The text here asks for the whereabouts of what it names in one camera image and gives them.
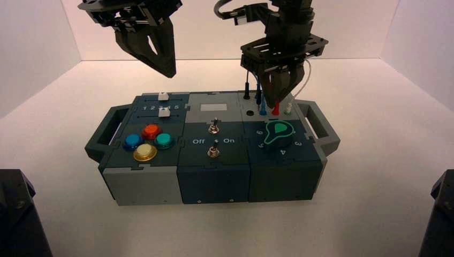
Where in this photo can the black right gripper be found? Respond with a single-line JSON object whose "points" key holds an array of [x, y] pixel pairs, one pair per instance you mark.
{"points": [[283, 51]]}

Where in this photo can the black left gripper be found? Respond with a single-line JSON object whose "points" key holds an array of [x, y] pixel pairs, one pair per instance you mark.
{"points": [[127, 14]]}

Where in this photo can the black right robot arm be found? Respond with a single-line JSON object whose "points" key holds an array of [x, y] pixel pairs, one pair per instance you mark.
{"points": [[289, 19]]}

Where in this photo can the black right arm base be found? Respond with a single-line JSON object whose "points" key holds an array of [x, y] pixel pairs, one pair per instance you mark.
{"points": [[439, 220]]}

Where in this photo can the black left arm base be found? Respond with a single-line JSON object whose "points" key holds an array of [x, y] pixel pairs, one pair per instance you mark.
{"points": [[17, 220]]}

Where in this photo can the white slider knob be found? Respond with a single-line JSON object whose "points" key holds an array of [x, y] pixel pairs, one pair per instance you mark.
{"points": [[163, 96], [164, 112]]}

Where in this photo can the green rotary knob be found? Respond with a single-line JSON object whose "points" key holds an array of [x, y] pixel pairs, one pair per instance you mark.
{"points": [[279, 134]]}

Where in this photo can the grey display panel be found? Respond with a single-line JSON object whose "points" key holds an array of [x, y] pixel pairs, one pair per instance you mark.
{"points": [[213, 107]]}

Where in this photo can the red push button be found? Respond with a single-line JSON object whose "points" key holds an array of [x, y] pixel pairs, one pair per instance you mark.
{"points": [[152, 131]]}

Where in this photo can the green push button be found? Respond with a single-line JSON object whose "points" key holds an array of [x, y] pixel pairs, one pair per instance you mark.
{"points": [[164, 140]]}

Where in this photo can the blue push button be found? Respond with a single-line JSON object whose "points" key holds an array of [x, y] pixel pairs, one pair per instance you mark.
{"points": [[133, 142]]}

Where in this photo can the yellow push button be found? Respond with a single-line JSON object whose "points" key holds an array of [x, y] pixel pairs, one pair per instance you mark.
{"points": [[145, 152]]}

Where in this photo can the dark teal grey task box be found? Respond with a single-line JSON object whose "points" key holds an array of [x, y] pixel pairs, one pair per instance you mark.
{"points": [[212, 179]]}

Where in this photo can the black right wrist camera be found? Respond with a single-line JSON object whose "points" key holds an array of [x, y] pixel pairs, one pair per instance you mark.
{"points": [[252, 16]]}

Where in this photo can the metal toggle switch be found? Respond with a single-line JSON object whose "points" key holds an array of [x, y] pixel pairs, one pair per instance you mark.
{"points": [[213, 128], [213, 152]]}

